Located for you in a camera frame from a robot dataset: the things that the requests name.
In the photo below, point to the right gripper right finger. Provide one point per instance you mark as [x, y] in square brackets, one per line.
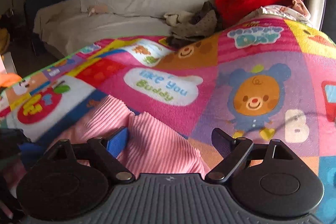
[234, 152]

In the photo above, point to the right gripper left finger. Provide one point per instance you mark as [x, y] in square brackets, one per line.
[105, 152]

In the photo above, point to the pink corduroy child's dress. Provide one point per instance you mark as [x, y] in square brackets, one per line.
[151, 147]

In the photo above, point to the grey brown clothes pile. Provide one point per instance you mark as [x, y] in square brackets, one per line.
[187, 28]

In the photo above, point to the orange garment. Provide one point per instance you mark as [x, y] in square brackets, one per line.
[8, 79]

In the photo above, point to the colourful cartoon play blanket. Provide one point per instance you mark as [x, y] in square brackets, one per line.
[270, 80]

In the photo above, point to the small beige plush toy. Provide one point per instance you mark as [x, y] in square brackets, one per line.
[97, 9]

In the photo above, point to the grey sofa with cover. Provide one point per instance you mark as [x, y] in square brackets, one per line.
[65, 27]

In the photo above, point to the floral white pink cloth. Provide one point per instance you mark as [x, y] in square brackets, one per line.
[296, 12]

